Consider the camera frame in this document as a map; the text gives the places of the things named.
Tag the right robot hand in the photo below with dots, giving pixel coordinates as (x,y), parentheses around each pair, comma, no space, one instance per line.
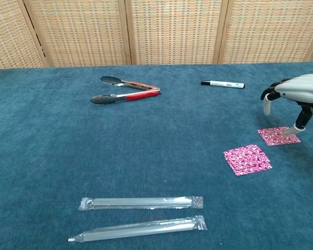
(302,87)

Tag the white marker with black cap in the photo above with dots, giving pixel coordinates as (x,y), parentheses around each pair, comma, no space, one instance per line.
(224,84)

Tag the clear plastic wrapped straw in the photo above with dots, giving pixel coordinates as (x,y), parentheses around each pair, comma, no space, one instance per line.
(141,202)
(138,230)

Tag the blue felt table cover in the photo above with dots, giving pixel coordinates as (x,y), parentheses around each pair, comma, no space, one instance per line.
(67,145)

